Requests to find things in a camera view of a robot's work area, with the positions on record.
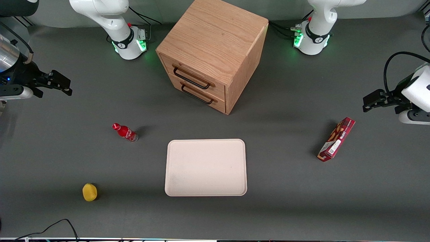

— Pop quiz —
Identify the black looped cable left arm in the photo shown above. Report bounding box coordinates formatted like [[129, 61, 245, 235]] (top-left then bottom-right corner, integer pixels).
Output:
[[384, 51, 430, 95]]

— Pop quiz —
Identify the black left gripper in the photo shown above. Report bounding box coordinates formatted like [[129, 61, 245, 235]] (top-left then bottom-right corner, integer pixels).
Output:
[[362, 74, 418, 115]]

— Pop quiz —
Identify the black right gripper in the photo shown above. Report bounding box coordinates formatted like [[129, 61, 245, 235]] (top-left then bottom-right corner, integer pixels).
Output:
[[9, 62, 73, 98]]

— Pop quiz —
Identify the wooden drawer with long handle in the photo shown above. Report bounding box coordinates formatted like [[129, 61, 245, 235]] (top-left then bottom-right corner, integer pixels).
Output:
[[159, 53, 226, 100]]

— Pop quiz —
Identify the black cable at table edge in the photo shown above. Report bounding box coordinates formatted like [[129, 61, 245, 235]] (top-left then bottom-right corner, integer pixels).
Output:
[[14, 219, 80, 241]]

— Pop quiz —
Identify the black cables right arm base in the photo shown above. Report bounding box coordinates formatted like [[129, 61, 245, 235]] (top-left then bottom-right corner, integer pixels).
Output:
[[128, 6, 162, 26]]

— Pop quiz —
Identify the short black drawer handle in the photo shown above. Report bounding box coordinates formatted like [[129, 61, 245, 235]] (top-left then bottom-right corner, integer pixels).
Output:
[[181, 82, 217, 105]]

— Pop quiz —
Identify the long black drawer handle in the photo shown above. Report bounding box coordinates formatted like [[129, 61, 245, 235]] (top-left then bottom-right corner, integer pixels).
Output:
[[172, 64, 216, 90]]

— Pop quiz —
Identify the red soda bottle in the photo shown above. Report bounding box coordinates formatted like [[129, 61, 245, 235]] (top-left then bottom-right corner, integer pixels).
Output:
[[112, 123, 139, 143]]

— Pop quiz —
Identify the beige plastic tray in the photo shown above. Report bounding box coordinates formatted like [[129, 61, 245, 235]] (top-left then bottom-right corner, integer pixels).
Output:
[[165, 139, 248, 197]]

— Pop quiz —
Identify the wooden drawer with short handle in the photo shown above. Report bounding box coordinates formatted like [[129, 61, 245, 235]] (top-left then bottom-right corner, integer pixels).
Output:
[[167, 72, 226, 114]]

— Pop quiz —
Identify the black cable at picture edge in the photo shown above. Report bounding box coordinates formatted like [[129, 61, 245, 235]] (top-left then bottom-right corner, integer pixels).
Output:
[[421, 24, 430, 53]]

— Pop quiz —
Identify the red snack box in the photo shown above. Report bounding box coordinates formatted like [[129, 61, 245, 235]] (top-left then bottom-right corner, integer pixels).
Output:
[[317, 117, 356, 162]]

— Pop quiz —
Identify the black cables arm base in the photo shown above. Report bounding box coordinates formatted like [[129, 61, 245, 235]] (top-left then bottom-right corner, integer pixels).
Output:
[[268, 10, 314, 39], [128, 6, 162, 26]]

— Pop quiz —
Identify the black cables left arm base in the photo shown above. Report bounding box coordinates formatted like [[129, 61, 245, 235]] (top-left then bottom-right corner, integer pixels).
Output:
[[268, 10, 314, 39]]

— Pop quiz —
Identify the wooden drawer cabinet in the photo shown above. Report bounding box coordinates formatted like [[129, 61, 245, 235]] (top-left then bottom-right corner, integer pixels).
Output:
[[156, 0, 269, 115]]

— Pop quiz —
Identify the yellow lemon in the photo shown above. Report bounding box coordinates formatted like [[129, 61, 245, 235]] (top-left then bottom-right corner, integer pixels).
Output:
[[82, 183, 98, 202]]

